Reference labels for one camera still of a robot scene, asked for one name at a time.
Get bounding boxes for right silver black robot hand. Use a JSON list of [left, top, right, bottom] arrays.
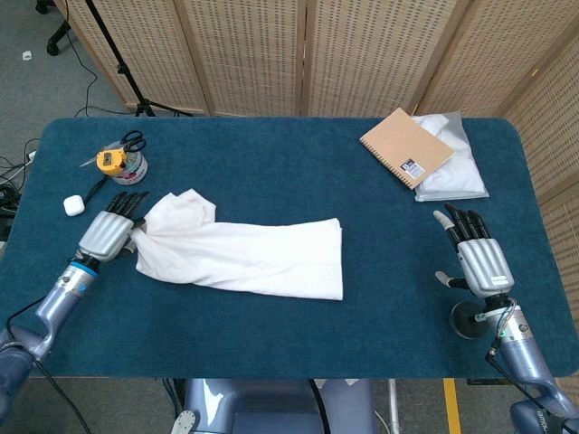
[[432, 203, 515, 299]]

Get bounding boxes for brown spiral notebook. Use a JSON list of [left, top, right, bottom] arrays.
[[359, 107, 456, 191]]

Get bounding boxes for white round tin can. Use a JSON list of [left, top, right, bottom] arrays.
[[100, 142, 149, 186]]

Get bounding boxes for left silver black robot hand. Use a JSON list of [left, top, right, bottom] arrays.
[[77, 191, 150, 263]]

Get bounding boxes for white earbuds case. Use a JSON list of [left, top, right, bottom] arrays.
[[62, 194, 88, 218]]

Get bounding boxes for yellow tape measure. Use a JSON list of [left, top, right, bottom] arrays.
[[84, 147, 128, 201]]

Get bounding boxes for white T-shirt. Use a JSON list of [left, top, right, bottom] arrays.
[[134, 189, 346, 302]]

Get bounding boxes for blue table cover cloth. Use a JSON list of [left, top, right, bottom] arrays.
[[0, 117, 579, 380]]

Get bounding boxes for blue-grey robot torso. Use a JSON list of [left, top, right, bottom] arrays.
[[171, 378, 376, 434]]

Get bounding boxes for black floor cable bundle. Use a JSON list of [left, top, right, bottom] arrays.
[[0, 137, 40, 241]]

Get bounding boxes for black-handled scissors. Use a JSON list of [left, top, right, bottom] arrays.
[[79, 129, 147, 169]]

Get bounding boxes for black office chair base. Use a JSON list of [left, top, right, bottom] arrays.
[[35, 0, 73, 56]]

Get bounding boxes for white cloth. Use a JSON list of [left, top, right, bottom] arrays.
[[409, 110, 490, 203]]

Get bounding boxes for black round base stand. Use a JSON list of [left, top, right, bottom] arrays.
[[450, 301, 489, 339]]

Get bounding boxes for black tripod stand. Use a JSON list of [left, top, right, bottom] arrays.
[[83, 0, 194, 118]]

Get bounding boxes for white metal tube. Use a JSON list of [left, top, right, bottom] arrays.
[[386, 378, 402, 434]]

